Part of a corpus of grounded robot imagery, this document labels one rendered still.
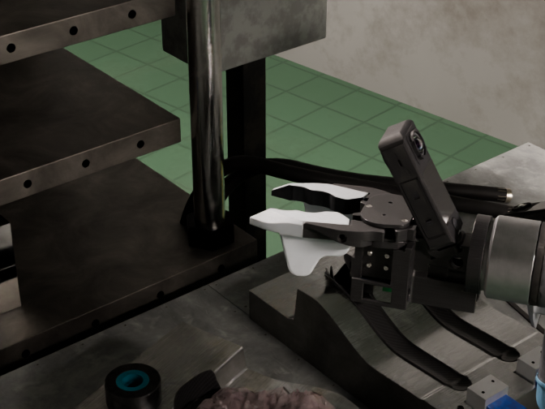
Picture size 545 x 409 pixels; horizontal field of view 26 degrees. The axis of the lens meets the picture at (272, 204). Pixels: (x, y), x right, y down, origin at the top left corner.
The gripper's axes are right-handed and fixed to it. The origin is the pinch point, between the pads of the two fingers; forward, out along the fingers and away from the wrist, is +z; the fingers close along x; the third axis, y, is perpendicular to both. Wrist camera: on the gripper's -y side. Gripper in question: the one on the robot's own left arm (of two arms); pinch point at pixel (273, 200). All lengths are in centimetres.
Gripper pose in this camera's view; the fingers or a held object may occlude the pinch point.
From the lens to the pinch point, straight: 109.9
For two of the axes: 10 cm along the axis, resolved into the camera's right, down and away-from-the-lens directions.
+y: -0.4, 9.2, 3.9
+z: -9.6, -1.5, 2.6
